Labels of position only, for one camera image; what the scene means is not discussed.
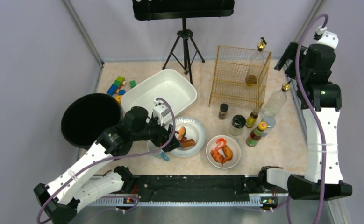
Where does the glass bottle brown liquid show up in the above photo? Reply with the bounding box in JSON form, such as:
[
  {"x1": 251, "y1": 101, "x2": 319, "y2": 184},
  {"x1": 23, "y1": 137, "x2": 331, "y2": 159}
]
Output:
[{"x1": 245, "y1": 37, "x2": 267, "y2": 86}]

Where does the clear glass oil bottle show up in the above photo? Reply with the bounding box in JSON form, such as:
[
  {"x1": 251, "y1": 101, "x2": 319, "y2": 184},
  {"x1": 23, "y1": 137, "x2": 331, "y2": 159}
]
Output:
[{"x1": 261, "y1": 81, "x2": 291, "y2": 120}]

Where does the silver lid blue label jar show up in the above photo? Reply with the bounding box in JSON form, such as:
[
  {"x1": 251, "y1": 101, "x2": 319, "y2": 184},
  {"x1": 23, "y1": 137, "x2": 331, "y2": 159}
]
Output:
[{"x1": 262, "y1": 115, "x2": 276, "y2": 133}]

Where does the small yellow oil bottle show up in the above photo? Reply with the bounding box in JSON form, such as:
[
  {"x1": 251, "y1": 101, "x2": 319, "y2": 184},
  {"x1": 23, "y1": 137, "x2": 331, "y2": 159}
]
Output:
[{"x1": 245, "y1": 108, "x2": 260, "y2": 128}]

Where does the red sauce bottle yellow cap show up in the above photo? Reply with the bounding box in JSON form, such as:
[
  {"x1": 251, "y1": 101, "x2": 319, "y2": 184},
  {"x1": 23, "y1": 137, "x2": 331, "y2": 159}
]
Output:
[{"x1": 246, "y1": 121, "x2": 267, "y2": 147}]

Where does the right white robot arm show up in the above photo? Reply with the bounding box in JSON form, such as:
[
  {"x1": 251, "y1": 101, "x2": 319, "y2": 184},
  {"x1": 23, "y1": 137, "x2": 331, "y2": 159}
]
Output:
[{"x1": 259, "y1": 42, "x2": 353, "y2": 200}]

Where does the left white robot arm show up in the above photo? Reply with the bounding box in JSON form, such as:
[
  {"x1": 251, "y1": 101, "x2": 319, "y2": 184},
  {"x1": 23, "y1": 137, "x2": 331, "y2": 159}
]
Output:
[{"x1": 34, "y1": 101, "x2": 180, "y2": 224}]

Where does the salmon slice toy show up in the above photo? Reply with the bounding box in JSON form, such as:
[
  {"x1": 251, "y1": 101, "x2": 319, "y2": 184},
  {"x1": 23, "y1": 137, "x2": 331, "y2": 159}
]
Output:
[{"x1": 178, "y1": 126, "x2": 186, "y2": 140}]

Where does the brown sausage roll toy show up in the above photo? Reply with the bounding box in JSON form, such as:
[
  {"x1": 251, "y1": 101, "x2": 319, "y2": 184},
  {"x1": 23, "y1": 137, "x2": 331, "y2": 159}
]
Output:
[{"x1": 181, "y1": 139, "x2": 196, "y2": 149}]

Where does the white fluted plate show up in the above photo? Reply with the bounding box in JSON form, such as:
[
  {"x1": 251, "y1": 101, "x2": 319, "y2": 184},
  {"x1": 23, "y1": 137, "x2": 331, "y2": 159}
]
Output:
[{"x1": 170, "y1": 117, "x2": 206, "y2": 157}]

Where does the white rectangular basin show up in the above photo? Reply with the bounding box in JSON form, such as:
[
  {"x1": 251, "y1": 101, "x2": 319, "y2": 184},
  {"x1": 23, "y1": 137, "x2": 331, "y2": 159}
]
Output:
[{"x1": 121, "y1": 69, "x2": 198, "y2": 116}]

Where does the green toy block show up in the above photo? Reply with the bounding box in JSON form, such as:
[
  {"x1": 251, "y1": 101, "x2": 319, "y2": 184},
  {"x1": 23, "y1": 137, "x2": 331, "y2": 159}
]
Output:
[{"x1": 129, "y1": 80, "x2": 136, "y2": 88}]

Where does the red shrimp toy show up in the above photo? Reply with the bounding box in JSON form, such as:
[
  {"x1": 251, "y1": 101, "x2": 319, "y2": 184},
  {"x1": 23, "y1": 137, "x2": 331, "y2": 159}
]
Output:
[{"x1": 214, "y1": 138, "x2": 227, "y2": 151}]

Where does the fried chicken piece toy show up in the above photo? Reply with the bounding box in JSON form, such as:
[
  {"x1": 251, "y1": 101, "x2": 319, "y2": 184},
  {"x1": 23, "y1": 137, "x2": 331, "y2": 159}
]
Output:
[{"x1": 210, "y1": 150, "x2": 224, "y2": 164}]

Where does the colourful toy block stack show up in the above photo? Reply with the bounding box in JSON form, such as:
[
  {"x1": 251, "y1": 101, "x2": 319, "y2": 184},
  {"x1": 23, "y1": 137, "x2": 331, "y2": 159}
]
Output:
[{"x1": 106, "y1": 76, "x2": 126, "y2": 96}]

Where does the small black spice shaker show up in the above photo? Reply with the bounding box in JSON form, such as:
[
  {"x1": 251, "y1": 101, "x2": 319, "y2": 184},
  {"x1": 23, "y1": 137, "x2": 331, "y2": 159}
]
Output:
[{"x1": 218, "y1": 103, "x2": 229, "y2": 120}]

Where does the fried chicken wing toy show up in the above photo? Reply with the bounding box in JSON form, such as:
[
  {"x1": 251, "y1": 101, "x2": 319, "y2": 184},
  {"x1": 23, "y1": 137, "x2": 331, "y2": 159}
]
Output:
[{"x1": 222, "y1": 145, "x2": 233, "y2": 165}]

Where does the white floral bowl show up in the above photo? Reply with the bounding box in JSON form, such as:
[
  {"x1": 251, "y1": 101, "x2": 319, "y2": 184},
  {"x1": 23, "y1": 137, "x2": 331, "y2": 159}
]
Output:
[{"x1": 205, "y1": 135, "x2": 241, "y2": 169}]

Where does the black lid glass jar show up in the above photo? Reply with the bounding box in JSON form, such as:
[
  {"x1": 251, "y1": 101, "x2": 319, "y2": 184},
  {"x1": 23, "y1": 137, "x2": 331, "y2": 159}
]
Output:
[{"x1": 228, "y1": 114, "x2": 246, "y2": 136}]

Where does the black round bin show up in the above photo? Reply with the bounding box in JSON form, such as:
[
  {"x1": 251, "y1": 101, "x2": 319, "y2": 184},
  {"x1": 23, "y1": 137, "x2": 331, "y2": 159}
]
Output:
[{"x1": 61, "y1": 93, "x2": 122, "y2": 150}]

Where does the black tripod stand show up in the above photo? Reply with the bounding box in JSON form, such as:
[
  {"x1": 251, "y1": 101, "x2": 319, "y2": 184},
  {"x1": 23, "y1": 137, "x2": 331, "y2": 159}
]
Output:
[{"x1": 162, "y1": 18, "x2": 206, "y2": 85}]

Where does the black panel on tripod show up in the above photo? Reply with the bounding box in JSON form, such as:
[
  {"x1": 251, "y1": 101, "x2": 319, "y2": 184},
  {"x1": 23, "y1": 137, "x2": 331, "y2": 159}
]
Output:
[{"x1": 132, "y1": 0, "x2": 235, "y2": 21}]

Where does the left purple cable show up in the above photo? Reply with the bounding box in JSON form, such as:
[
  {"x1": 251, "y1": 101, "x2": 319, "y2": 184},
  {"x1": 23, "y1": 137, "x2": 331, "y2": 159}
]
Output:
[{"x1": 36, "y1": 97, "x2": 178, "y2": 224}]

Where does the white mug blue handle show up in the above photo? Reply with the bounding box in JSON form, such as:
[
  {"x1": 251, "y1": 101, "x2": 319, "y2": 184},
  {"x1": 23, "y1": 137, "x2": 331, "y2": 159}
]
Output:
[{"x1": 147, "y1": 141, "x2": 169, "y2": 162}]

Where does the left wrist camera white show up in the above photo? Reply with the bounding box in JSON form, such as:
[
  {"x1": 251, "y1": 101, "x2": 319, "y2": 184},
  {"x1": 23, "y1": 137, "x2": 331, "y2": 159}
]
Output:
[{"x1": 153, "y1": 103, "x2": 171, "y2": 125}]

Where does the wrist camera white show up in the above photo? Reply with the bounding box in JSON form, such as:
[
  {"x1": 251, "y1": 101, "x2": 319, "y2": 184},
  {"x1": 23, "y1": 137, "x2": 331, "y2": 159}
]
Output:
[
  {"x1": 153, "y1": 103, "x2": 171, "y2": 125},
  {"x1": 314, "y1": 26, "x2": 339, "y2": 49}
]

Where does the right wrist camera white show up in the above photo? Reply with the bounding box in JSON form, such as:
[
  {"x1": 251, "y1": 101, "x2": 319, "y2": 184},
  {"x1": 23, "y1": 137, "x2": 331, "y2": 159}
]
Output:
[{"x1": 314, "y1": 26, "x2": 339, "y2": 49}]

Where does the gold wire rack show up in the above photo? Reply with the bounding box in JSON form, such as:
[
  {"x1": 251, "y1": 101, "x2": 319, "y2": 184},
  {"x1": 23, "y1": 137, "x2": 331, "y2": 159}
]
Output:
[{"x1": 208, "y1": 45, "x2": 272, "y2": 109}]

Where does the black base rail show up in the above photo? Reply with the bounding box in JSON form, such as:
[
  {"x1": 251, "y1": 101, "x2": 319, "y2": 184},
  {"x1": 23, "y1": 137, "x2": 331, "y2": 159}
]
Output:
[{"x1": 116, "y1": 175, "x2": 284, "y2": 210}]

